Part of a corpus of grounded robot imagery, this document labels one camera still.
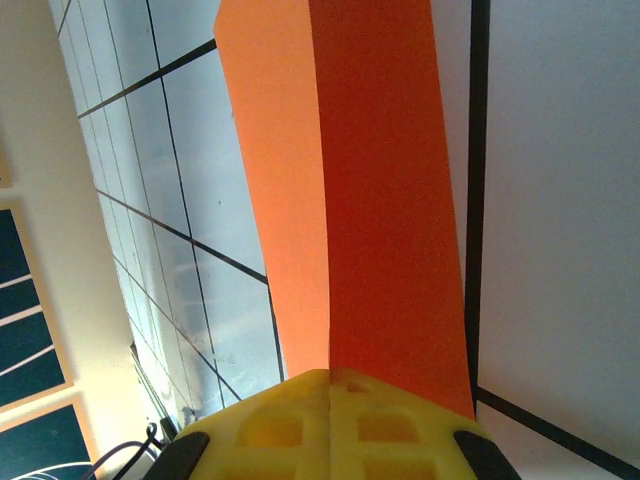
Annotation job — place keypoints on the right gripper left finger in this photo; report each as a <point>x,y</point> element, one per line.
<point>310,400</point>

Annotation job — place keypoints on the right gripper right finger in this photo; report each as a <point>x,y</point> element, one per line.
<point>345,415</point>

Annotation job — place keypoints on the orange paper sheet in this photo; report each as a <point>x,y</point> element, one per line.
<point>375,200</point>

